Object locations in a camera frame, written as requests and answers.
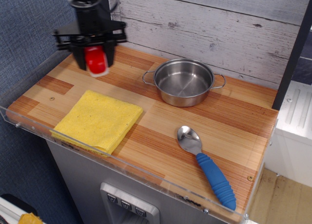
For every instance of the dark left upright post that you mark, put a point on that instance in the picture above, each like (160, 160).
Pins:
(107, 6)

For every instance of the white side unit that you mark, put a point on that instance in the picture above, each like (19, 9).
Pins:
(290, 149)

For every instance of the yellow folded cloth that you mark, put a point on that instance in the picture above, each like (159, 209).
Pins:
(97, 123)

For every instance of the small steel pot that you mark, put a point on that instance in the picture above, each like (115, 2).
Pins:
(182, 82)

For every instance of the yellow and black corner object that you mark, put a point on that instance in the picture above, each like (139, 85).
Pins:
(15, 211)

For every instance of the grey cabinet with dispenser panel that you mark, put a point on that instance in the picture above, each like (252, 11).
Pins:
(105, 193)

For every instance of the spoon with blue handle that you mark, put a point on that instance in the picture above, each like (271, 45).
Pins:
(189, 141)

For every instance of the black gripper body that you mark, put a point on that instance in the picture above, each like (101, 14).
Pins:
(89, 29)

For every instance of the red and white toy sushi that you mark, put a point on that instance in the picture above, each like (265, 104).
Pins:
(96, 61)

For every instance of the clear acrylic table guard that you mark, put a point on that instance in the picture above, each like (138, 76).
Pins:
(148, 169)

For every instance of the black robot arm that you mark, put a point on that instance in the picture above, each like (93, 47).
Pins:
(92, 37)

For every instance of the dark upright post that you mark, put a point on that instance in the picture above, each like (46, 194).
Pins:
(294, 57)
(107, 6)

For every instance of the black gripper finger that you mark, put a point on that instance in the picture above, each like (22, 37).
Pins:
(78, 53)
(109, 50)

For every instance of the dark right upright post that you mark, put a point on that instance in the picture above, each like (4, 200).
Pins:
(294, 57)

